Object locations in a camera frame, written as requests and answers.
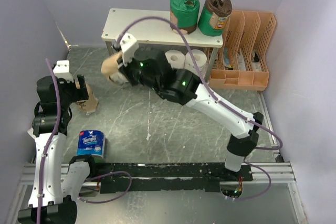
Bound beige roll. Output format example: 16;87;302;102
76;84;98;115

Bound beige roll cloud print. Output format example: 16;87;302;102
101;51;127;86

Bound plain white toilet roll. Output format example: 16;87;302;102
165;50;185;69

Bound white roll pink dots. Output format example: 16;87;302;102
184;49;207;77

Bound green brown roll orange label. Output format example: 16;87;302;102
198;0;233;37

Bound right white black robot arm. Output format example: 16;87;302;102
117;48;264;181

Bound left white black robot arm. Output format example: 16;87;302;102
18;74;98;223

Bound white two-tier shelf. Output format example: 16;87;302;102
101;8;223;82

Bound blue Tempo wrapped roll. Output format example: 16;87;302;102
77;130;105;159

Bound orange plastic file organizer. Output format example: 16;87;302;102
209;10;276;91

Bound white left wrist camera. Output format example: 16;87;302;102
53;60;74;82

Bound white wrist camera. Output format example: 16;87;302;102
120;33;139;67
53;60;74;82

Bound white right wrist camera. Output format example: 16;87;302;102
120;33;139;67

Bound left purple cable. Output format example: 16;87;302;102
36;58;135;224

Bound purple cable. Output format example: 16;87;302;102
115;16;284;201
36;58;135;224

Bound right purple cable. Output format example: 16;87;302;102
115;16;284;201

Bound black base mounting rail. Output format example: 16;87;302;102
96;162;253;194

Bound aluminium frame rail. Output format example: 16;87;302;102
19;163;296;185

